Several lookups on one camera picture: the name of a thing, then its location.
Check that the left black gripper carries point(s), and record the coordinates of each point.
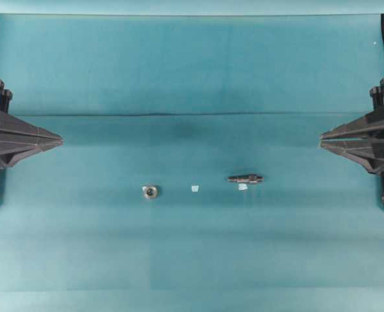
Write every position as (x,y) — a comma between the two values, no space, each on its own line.
(12,125)

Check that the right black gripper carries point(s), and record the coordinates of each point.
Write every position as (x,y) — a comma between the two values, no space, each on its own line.
(369,153)

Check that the dark threaded metal shaft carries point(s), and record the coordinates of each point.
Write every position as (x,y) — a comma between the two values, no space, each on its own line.
(246,179)

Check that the right white tape marker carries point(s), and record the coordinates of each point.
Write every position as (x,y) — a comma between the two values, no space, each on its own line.
(242,187)

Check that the teal table mat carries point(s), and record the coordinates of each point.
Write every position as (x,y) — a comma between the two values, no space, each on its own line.
(148,107)

